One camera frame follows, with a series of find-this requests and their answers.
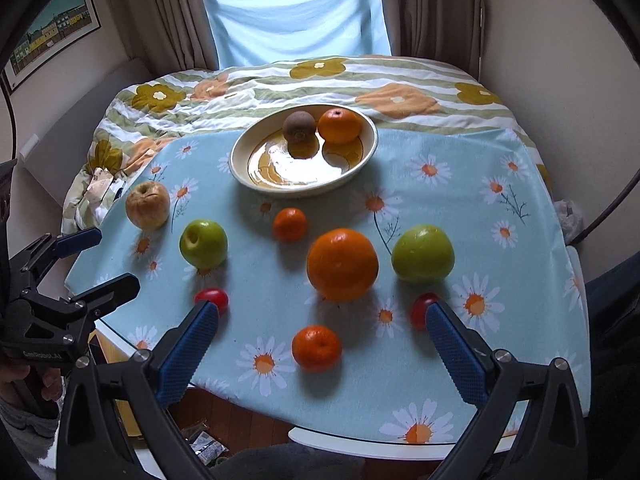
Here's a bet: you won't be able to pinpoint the red tomato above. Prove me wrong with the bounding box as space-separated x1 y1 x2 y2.
194 287 230 317
410 293 443 333

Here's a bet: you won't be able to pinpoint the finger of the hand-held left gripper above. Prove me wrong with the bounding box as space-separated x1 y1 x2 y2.
10 273 141 332
7 227 103 301

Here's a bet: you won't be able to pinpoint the person's left forearm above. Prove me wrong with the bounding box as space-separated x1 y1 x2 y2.
0 399 63 443

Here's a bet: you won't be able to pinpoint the large orange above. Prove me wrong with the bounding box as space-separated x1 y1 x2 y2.
306 228 379 303

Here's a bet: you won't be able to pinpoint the beige curtain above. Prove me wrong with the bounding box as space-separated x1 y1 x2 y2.
377 0 483 78
97 0 221 88

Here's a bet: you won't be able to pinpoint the medium orange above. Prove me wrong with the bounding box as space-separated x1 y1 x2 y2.
318 107 362 144

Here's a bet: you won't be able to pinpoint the crumpled clear plastic bag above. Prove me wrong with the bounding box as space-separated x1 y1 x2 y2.
552 199 583 246

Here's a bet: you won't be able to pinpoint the small plastic packets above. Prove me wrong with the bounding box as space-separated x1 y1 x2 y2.
180 425 228 466

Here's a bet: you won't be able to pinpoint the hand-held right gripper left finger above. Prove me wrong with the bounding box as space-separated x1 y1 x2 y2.
56 302 221 480

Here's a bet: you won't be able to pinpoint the small green apple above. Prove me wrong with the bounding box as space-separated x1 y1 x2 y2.
179 219 229 270

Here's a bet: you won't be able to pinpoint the large green apple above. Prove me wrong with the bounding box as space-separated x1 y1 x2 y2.
391 225 456 283

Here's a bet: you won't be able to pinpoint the white round table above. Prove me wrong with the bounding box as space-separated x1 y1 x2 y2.
95 245 593 461

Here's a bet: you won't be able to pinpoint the cream and yellow ceramic bowl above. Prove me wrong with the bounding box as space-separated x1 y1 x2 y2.
229 103 378 197

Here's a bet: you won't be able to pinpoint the light blue daisy tablecloth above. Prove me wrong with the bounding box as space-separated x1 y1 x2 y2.
65 127 593 448

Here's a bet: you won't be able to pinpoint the person's left hand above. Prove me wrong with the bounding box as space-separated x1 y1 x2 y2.
0 362 66 408

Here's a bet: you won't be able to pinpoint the person's blue jeans leg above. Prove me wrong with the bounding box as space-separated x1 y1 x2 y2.
582 255 640 480

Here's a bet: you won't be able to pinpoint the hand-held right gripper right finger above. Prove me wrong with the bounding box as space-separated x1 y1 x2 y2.
422 300 588 480

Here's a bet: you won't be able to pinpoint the striped floral blanket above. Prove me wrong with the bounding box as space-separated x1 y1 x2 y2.
62 55 553 241

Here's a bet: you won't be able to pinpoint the framed wall picture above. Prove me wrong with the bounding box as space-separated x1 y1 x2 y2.
0 0 102 93

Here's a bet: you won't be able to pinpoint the light blue window cloth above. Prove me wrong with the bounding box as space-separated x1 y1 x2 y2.
201 0 393 68

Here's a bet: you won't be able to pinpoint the person's grey garment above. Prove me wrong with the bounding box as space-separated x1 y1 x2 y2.
210 442 451 480

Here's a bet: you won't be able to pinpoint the small orange mandarin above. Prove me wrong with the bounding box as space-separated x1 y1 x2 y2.
292 325 343 373
272 207 309 242

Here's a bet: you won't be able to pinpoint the brown kiwi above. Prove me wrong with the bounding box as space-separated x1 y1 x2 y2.
282 111 317 143

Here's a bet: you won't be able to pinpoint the thin black cable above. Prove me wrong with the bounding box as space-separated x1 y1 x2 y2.
0 72 20 161

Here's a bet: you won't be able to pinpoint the yellowish wrinkled apple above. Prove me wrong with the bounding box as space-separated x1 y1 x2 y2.
125 181 171 232

